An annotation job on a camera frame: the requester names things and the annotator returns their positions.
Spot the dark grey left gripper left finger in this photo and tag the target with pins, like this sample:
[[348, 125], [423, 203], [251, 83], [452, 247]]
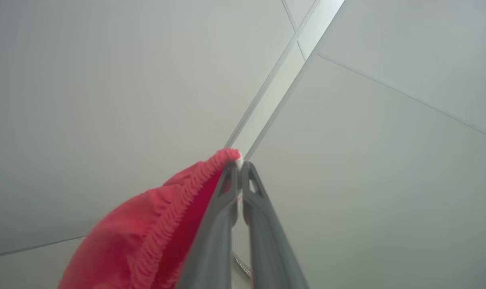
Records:
[[215, 241]]

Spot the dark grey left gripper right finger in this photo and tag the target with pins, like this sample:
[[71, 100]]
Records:
[[267, 241]]

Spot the red white lettered jersey garment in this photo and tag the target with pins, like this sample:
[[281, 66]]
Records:
[[138, 241]]

